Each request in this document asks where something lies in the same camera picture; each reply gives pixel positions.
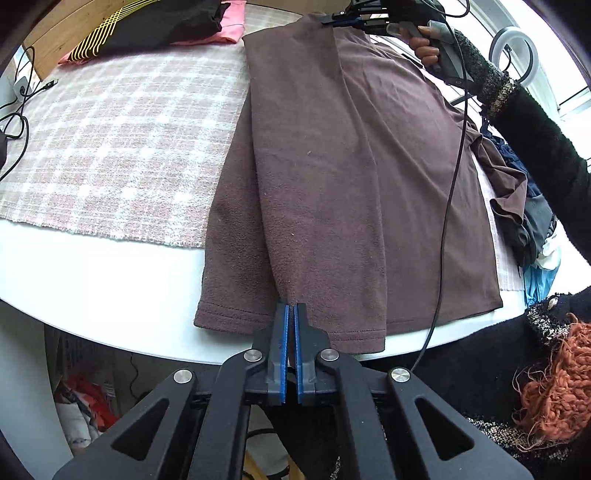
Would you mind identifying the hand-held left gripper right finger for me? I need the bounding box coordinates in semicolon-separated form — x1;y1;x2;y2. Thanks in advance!
294;302;532;480

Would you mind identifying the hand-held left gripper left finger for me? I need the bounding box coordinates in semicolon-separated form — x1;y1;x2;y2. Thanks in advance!
53;300;291;480

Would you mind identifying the brown long-sleeve shirt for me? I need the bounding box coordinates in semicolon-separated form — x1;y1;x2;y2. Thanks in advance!
194;13;529;355

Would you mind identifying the person's right forearm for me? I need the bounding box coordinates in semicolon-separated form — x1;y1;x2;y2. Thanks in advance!
450;28;591;269

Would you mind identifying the person's right hand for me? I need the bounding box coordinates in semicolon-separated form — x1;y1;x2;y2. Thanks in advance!
398;24;441;71

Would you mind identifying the pink folded garment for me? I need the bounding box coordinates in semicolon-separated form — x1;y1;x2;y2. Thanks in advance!
58;0;246;66

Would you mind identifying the person's black tweed jacket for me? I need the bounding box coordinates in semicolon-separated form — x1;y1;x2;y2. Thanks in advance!
369;285;591;480

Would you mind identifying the black garment with yellow stripes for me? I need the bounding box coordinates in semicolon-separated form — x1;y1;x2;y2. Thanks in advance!
69;0;229;63

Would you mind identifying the red and white bundle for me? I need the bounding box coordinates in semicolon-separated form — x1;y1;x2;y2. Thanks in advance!
53;373;122;449

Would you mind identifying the light blue cloth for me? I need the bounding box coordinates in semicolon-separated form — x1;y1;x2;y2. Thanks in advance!
523;262;563;315

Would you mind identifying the orange yarn scarf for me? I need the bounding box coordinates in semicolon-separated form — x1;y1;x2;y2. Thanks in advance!
514;313;591;454

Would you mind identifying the pink plaid table cloth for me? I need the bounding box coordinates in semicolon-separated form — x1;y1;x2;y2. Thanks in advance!
0;44;527;292

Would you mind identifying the pine plank board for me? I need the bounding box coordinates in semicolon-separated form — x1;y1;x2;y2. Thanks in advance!
23;0;125;80

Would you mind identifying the ring light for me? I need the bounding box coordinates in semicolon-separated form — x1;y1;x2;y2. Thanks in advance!
487;25;542;87

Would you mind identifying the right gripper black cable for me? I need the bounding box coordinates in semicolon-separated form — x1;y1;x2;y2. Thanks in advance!
410;0;472;376

